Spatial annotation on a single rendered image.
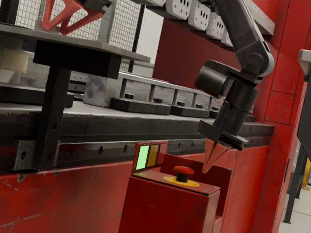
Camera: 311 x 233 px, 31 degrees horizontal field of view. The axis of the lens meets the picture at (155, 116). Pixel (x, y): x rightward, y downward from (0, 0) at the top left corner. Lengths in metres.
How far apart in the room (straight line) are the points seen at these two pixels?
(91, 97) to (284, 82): 1.75
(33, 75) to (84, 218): 0.31
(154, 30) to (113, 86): 7.39
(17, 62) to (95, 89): 0.38
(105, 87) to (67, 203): 0.39
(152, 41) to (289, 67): 5.91
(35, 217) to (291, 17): 2.26
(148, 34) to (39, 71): 7.72
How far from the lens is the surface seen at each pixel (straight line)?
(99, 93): 1.40
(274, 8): 2.97
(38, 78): 1.14
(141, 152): 1.08
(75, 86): 1.79
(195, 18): 1.85
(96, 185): 1.19
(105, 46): 0.83
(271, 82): 3.02
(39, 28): 0.96
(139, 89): 1.58
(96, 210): 1.23
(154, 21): 8.82
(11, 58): 1.06
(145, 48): 8.82
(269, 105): 3.02
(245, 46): 1.13
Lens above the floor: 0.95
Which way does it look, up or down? 3 degrees down
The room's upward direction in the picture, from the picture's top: 11 degrees clockwise
